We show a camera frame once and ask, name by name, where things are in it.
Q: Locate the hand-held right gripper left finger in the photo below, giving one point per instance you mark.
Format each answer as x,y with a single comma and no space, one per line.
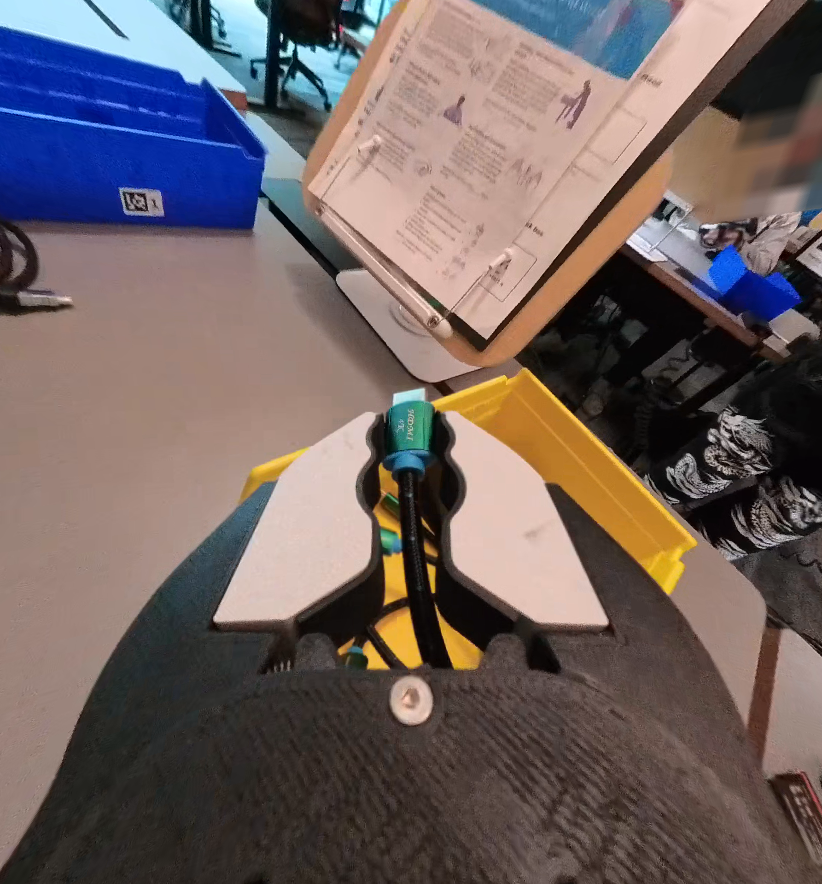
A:
300,525

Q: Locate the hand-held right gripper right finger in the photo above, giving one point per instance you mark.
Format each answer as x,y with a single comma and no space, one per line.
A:
521,532

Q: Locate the yellow plastic bin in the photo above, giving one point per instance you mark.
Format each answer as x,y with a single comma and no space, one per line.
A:
576,469

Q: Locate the blue plastic bin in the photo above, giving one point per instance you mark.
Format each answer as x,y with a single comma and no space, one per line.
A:
749,290
72,172

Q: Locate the wooden document stand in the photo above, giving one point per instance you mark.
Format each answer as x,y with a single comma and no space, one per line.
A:
397,324

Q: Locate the wooden background table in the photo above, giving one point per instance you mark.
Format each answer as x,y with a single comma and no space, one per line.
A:
666,259

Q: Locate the clear acrylic stand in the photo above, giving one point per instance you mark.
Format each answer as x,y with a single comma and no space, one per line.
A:
659,228

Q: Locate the printed instruction sheet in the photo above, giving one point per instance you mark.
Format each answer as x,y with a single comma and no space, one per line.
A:
487,138

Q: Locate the black red printed card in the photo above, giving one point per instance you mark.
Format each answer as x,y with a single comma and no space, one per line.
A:
804,818

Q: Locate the black office chair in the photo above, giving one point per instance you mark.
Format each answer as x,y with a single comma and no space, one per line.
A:
300,48

